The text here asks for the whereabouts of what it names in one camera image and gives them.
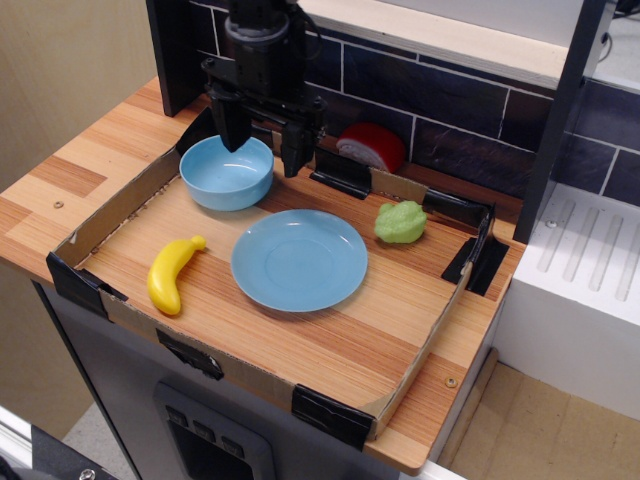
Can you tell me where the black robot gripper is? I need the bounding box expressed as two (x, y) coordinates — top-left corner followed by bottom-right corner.
(202, 19), (327, 178)

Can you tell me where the light blue bowl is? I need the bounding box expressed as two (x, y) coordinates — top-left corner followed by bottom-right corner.
(179, 136), (274, 212)

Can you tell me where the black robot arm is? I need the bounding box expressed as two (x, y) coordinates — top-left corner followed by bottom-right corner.
(202, 1), (327, 178)

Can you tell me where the light blue plate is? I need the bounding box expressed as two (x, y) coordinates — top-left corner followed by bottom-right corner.
(231, 209), (368, 312)

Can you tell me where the red white toy cheese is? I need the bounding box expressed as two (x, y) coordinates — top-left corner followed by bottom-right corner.
(336, 122), (407, 173)

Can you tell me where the green toy lettuce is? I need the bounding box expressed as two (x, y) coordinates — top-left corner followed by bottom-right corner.
(374, 201), (427, 244)

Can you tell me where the yellow toy banana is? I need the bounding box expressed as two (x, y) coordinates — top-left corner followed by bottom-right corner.
(146, 235), (206, 315)

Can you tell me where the taped cardboard tray border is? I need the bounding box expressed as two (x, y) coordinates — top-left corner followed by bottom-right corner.
(47, 111), (520, 470)

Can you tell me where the grey toy oven front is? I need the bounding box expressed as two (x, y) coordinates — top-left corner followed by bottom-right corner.
(154, 382), (276, 479)

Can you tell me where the white toy sink unit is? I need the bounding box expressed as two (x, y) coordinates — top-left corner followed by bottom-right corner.
(493, 184), (639, 418)

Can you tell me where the black device lower left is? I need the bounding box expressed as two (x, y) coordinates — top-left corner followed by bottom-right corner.
(1, 425), (116, 480)

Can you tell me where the dark left shelf post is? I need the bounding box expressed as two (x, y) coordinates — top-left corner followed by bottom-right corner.
(146, 0), (218, 117)

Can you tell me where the dark shelf post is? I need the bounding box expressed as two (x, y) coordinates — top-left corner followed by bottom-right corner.
(513, 0), (616, 244)
(146, 0), (218, 117)

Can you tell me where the dark right shelf post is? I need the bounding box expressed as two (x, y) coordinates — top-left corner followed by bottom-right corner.
(513, 0), (616, 244)

